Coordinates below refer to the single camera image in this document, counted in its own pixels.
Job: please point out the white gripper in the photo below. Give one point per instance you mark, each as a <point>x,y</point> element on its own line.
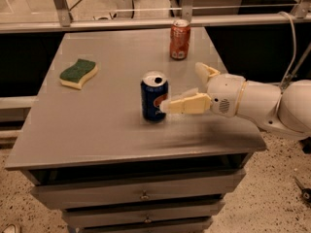
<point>225,93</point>

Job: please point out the blue pepsi can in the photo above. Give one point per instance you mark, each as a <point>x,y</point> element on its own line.
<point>154,90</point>

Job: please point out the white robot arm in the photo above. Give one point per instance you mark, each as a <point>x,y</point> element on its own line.
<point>285,112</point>

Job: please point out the orange soda can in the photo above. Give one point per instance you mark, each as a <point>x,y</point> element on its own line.
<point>179,39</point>

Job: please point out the top grey drawer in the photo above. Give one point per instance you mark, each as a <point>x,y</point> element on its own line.
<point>112,192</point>

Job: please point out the grey drawer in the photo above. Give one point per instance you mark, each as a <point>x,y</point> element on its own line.
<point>188,225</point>
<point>112,192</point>
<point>144,214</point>

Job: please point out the green and yellow sponge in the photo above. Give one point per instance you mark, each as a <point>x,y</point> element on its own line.
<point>78,74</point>

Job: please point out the grey drawer cabinet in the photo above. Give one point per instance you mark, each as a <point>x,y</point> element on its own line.
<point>98,133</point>

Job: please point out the middle grey drawer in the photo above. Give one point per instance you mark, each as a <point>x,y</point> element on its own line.
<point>144,214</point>

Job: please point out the bottom grey drawer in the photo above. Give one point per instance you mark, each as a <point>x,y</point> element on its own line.
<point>188,225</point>

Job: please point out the black tool on floor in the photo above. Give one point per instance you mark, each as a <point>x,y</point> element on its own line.
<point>305,192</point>

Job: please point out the white shoe tip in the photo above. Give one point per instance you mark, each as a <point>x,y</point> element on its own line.
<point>11,228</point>

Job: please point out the metal railing frame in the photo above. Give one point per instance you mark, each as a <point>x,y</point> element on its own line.
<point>19,16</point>

